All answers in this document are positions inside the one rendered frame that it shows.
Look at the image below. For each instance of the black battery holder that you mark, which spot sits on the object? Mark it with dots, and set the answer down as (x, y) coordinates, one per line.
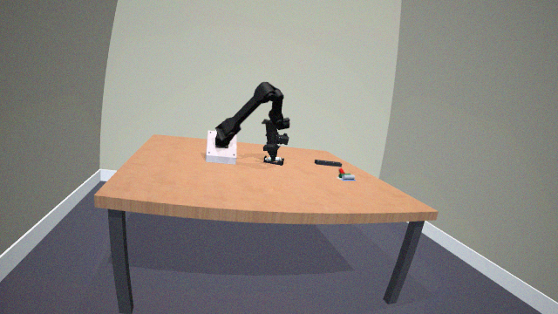
(271, 162)

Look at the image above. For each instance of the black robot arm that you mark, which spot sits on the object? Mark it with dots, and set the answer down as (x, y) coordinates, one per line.
(264, 93)

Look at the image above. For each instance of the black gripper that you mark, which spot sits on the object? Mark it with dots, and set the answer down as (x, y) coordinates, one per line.
(271, 147)

